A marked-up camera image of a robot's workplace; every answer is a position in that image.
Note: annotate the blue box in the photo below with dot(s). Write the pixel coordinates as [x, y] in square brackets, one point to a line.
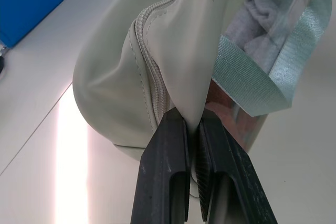
[34, 1]

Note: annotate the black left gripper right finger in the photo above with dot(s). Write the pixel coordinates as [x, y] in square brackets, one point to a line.
[236, 179]

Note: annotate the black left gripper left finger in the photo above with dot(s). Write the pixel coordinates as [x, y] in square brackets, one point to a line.
[160, 171]

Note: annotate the grey towel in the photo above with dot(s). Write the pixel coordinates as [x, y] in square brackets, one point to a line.
[253, 24]

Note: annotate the pale green zippered pouch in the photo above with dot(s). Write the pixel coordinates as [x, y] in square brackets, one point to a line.
[183, 58]

